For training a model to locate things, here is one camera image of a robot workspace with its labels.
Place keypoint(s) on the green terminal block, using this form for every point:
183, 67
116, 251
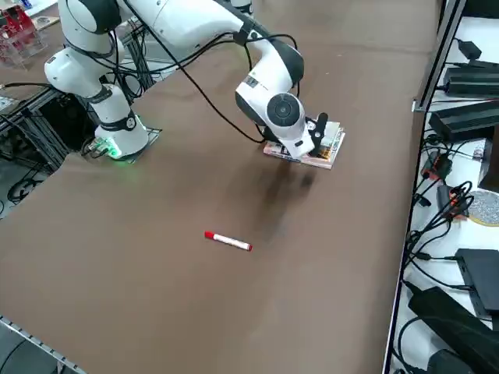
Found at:
102, 145

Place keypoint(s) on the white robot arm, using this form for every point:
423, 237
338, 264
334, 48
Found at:
241, 4
187, 19

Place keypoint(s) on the white post bracket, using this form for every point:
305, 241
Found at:
419, 107

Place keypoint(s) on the aluminium frame rail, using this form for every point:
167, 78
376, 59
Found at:
23, 113

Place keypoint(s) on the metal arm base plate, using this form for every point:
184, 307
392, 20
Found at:
152, 137

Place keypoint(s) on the ribbed power adapter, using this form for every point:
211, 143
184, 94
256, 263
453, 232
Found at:
464, 121

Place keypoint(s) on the black power adapter box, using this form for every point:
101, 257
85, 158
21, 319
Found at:
479, 280

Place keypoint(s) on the aluminium profile post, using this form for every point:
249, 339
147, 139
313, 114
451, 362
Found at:
444, 46

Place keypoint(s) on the large black device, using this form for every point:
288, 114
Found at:
448, 323

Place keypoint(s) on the small black power adapter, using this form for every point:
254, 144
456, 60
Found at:
469, 48

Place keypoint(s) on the orange cartoon cover book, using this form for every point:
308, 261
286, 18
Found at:
312, 160

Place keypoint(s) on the clear acrylic box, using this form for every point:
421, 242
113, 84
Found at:
23, 46

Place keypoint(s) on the long black power adapter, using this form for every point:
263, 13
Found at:
471, 83

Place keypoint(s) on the green and white book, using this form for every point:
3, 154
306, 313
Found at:
333, 134

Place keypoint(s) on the round glittery disc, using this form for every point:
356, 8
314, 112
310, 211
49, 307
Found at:
485, 208

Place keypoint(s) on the red whiteboard marker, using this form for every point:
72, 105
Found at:
228, 241

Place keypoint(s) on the orange and black connector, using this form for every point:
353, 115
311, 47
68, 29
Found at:
436, 165

